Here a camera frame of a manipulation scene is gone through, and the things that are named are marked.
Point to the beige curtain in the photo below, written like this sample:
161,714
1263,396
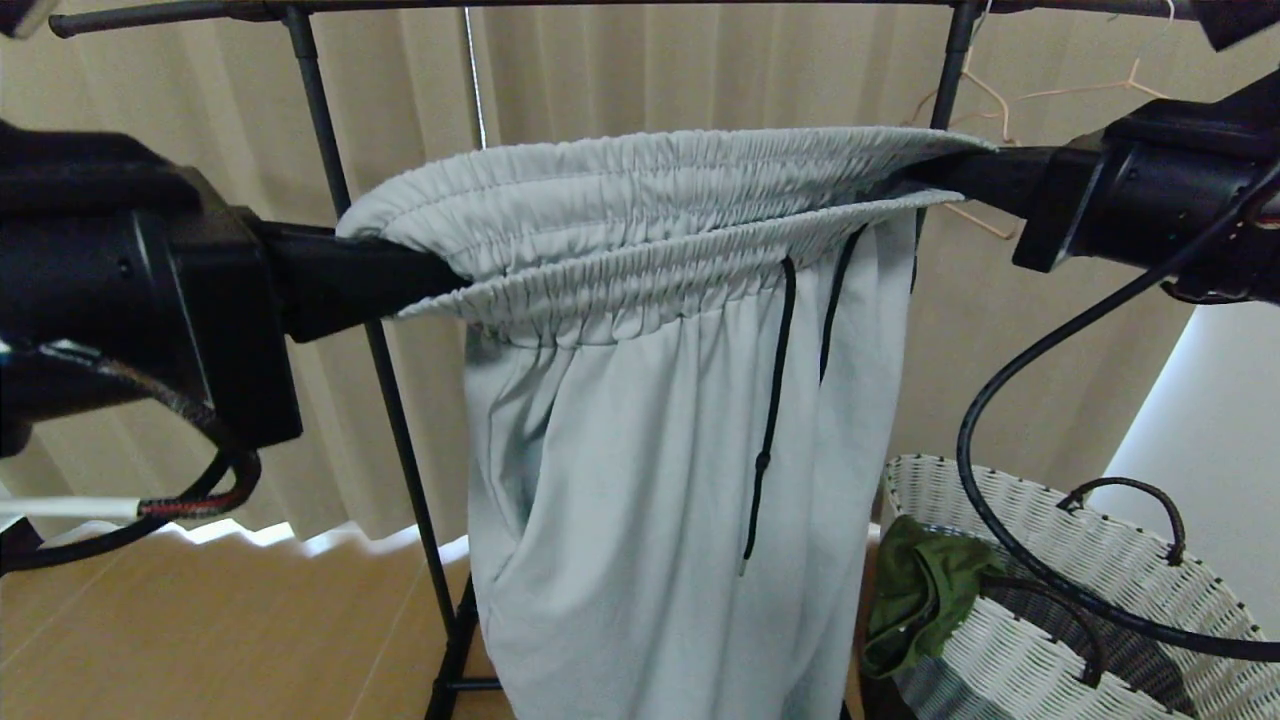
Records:
180,90

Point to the green garment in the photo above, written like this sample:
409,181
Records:
920,590

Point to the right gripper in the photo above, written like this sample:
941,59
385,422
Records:
1150,210

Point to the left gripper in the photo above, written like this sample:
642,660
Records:
150,280

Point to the white laundry basket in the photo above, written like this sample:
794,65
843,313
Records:
1120,560

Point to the pale grey shorts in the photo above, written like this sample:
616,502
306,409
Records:
640,450

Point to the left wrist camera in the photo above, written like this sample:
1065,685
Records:
90,170

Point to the black clothes rack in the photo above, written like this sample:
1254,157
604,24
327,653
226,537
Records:
320,110

